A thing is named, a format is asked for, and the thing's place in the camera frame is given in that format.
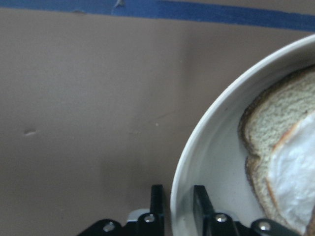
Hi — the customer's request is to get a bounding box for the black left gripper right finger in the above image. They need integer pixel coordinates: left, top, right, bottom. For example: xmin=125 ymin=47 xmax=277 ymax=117
xmin=193 ymin=185 xmax=236 ymax=236

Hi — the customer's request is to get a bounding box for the white round plate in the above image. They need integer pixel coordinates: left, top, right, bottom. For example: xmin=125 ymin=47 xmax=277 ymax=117
xmin=170 ymin=35 xmax=315 ymax=236

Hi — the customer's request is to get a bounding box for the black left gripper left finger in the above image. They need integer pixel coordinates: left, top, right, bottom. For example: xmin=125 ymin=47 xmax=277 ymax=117
xmin=137 ymin=184 xmax=164 ymax=236

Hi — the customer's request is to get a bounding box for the toast with fried egg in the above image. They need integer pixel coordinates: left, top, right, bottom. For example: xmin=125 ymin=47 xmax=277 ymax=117
xmin=238 ymin=66 xmax=315 ymax=236

